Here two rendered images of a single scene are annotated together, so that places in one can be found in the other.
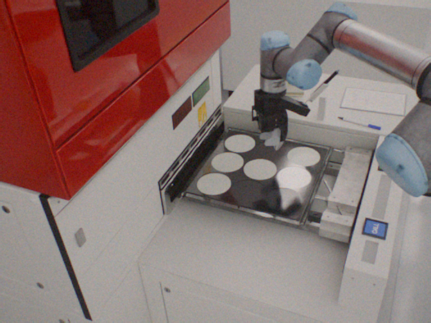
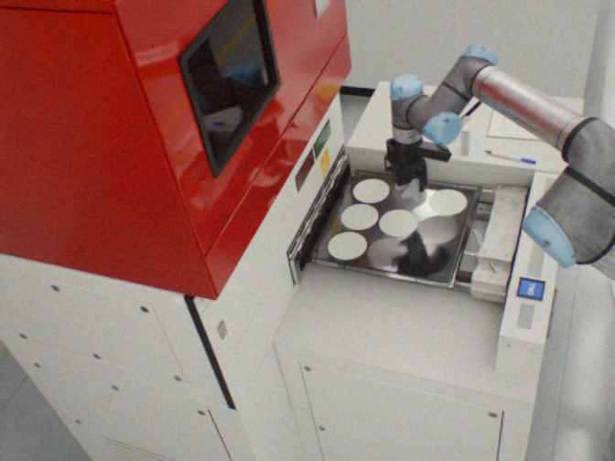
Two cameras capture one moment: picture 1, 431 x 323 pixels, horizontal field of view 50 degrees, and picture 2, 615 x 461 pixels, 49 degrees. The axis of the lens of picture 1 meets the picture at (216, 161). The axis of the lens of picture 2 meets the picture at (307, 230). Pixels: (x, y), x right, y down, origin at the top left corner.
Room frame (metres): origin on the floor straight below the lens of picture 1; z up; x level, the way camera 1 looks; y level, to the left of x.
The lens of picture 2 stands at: (-0.17, 0.05, 2.16)
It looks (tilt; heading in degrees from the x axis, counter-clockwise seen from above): 44 degrees down; 3
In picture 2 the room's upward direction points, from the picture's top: 11 degrees counter-clockwise
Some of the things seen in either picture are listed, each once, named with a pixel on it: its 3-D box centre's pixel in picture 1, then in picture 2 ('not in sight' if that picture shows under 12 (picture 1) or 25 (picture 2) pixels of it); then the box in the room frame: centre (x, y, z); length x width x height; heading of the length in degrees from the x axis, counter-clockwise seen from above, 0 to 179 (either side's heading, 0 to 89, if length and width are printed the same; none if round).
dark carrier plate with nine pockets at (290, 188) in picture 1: (260, 170); (398, 223); (1.11, -0.13, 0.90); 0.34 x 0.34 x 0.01; 64
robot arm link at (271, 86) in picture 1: (274, 81); (408, 129); (1.12, -0.17, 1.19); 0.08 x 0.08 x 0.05
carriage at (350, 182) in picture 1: (347, 193); (500, 243); (1.01, -0.38, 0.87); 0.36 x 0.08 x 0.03; 154
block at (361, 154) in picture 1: (358, 154); (511, 193); (1.16, -0.45, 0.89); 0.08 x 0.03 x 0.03; 64
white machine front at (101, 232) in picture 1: (161, 159); (286, 226); (1.04, 0.15, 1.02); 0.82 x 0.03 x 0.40; 154
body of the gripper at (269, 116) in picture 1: (270, 107); (405, 156); (1.12, -0.16, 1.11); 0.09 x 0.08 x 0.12; 107
